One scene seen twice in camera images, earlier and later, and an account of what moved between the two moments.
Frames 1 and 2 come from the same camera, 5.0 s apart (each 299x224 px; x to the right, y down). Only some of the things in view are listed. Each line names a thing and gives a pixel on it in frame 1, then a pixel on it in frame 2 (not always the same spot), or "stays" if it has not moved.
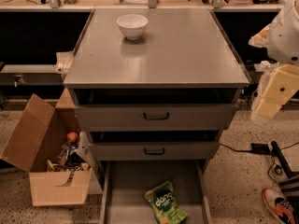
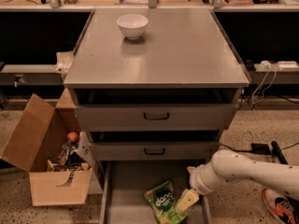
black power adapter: x=260 y=147 stays
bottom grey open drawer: x=124 y=183 stays
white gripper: x=284 y=39 -> x=196 y=179
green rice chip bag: x=163 y=203 stays
